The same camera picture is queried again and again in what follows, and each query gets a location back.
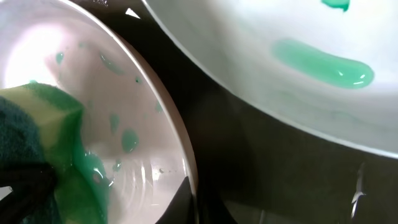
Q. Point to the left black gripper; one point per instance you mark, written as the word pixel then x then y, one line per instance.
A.
pixel 32 193

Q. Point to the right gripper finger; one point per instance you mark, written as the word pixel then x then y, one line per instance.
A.
pixel 181 207

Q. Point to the green yellow sponge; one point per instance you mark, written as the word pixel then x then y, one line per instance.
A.
pixel 41 124

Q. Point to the white plate bottom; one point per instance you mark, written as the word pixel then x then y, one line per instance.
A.
pixel 129 121

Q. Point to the white plate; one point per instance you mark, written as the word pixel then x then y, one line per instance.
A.
pixel 129 121
pixel 326 67

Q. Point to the white plate top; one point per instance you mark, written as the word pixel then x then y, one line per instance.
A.
pixel 326 67

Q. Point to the large dark serving tray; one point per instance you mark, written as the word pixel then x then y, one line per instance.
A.
pixel 251 167

